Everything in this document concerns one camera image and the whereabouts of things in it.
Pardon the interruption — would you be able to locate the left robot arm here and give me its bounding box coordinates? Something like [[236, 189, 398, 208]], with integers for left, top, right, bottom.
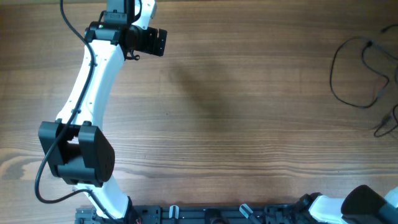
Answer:
[[39, 0, 167, 223]]

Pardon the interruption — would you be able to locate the black usb cable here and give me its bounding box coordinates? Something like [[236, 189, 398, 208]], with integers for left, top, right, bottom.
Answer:
[[391, 67, 398, 125], [373, 104, 398, 138], [329, 24, 398, 109]]

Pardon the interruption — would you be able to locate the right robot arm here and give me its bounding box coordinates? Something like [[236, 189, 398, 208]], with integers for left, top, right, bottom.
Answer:
[[292, 185, 397, 224]]

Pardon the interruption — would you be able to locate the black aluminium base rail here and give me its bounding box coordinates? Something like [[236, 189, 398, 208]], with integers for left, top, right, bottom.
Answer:
[[75, 204, 344, 224]]

